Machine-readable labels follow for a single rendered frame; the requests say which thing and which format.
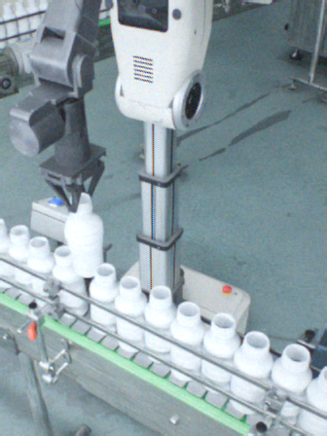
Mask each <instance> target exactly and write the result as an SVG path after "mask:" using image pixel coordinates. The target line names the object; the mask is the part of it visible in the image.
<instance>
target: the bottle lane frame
mask: <svg viewBox="0 0 327 436"><path fill-rule="evenodd" d="M7 290H8V289H7ZM7 290H5V291H4V292H0V324H1V325H3V326H5V327H7V328H8V329H9V330H10V331H11V333H12V334H13V335H14V338H15V342H16V345H17V350H18V351H20V352H21V353H23V354H26V355H27V356H29V357H31V358H32V359H34V360H36V361H38V362H39V363H40V361H41V359H40V355H39V350H38V346H37V343H36V339H35V340H34V341H31V340H30V338H29V334H28V331H26V332H25V333H24V334H23V335H22V336H20V335H19V334H18V333H17V330H18V329H20V327H21V326H22V325H23V324H24V323H25V322H26V321H27V320H26V316H25V312H26V311H27V310H28V305H27V306H26V305H25V304H24V303H22V302H20V301H19V300H18V298H19V297H20V296H18V297H17V298H15V299H14V298H11V297H9V296H7V295H6V294H5V292H6V291H7ZM44 315H45V314H44ZM45 319H46V323H45V324H44V325H43V326H42V327H43V332H44V337H45V342H46V346H47V350H48V354H47V355H49V358H50V359H52V360H54V359H55V356H56V355H57V354H58V353H59V352H60V351H61V350H62V347H61V343H60V339H64V340H65V341H67V344H68V351H67V350H65V352H67V353H69V355H70V362H71V364H67V365H66V366H65V367H64V368H63V369H62V370H61V372H60V375H61V376H63V377H64V378H66V379H68V380H69V381H71V382H74V383H75V384H77V385H79V386H80V387H82V388H84V389H86V390H87V391H89V392H91V393H92V395H94V396H96V397H98V398H99V399H101V400H103V401H104V402H107V403H109V404H111V405H112V406H114V407H116V408H117V409H119V411H121V412H123V413H124V414H126V415H128V416H129V417H132V418H135V419H136V420H138V421H140V422H141V424H143V425H145V426H147V427H148V428H150V429H153V430H154V431H156V432H158V433H159V434H161V435H163V436H246V434H247V431H248V429H249V427H250V424H248V423H246V418H247V415H245V416H244V417H243V418H242V419H239V418H236V417H233V416H231V415H229V414H227V412H226V411H225V410H226V407H227V404H228V403H226V404H225V405H224V406H223V407H222V408H221V409H220V408H218V407H215V406H213V405H211V404H209V403H207V402H206V400H205V398H206V395H207V392H206V393H205V394H204V395H203V396H202V397H198V396H196V395H194V394H192V393H190V392H188V391H187V386H188V383H189V382H187V383H186V384H185V385H184V386H183V387H181V386H178V385H176V384H174V383H172V382H170V381H168V377H169V374H170V372H169V373H168V374H167V375H166V377H165V378H162V377H161V376H160V375H157V374H155V373H153V372H151V370H150V369H151V367H152V365H153V363H152V364H151V365H150V366H149V367H148V368H146V369H145V368H143V367H142V366H140V365H138V364H136V363H134V358H135V356H136V354H135V355H134V356H132V357H131V358H130V359H127V358H125V357H123V356H122V355H121V354H119V353H118V349H119V348H120V347H118V348H116V349H115V350H111V349H109V348H107V347H105V346H104V345H102V343H103V340H104V339H105V338H103V339H102V340H100V341H99V343H96V342H94V341H93V340H92V339H90V338H88V337H87V333H88V332H86V333H85V334H81V333H79V332H77V331H75V330H73V328H72V327H73V326H74V324H75V323H76V322H75V323H74V324H72V325H71V326H70V327H66V326H65V325H63V324H61V323H59V322H58V321H57V320H56V319H55V320H53V319H51V318H49V317H47V316H46V315H45Z"/></svg>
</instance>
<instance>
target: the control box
mask: <svg viewBox="0 0 327 436"><path fill-rule="evenodd" d="M50 199H58V198H57V197H51V198H47V199H44V200H38V201H34V202H32V207H33V210H31V215H32V221H30V226H31V230H33V231H36V232H38V233H40V234H43V235H45V236H49V237H51V238H53V239H56V240H58V248H59V247H61V246H63V244H66V245H68V244H67V239H66V237H65V232H64V231H65V222H66V220H67V218H68V217H69V215H70V214H71V212H69V211H68V209H67V208H66V205H65V203H63V204H53V203H50Z"/></svg>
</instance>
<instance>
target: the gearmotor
mask: <svg viewBox="0 0 327 436"><path fill-rule="evenodd" d="M34 37H35V36H34ZM34 37H31V38H30V37H28V38H25V39H21V40H18V41H17V42H14V43H13V44H10V45H6V46H5V48H4V49H2V53H1V54H0V99H2V98H5V97H8V96H11V95H14V94H17V93H19V87H18V82H17V76H20V75H24V74H27V72H28V74H32V73H33V71H32V69H31V67H30V51H31V48H32V44H33V41H34Z"/></svg>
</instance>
